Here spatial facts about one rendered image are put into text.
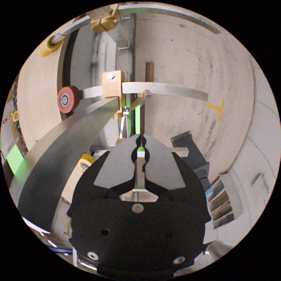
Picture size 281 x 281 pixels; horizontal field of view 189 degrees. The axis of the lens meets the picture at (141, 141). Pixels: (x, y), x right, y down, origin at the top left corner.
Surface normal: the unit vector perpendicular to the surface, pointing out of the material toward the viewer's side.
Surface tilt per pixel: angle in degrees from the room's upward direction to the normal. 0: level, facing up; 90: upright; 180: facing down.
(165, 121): 0
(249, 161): 90
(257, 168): 90
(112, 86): 0
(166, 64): 0
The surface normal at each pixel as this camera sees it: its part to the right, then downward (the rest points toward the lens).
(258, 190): -1.00, -0.06
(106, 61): -0.03, 0.55
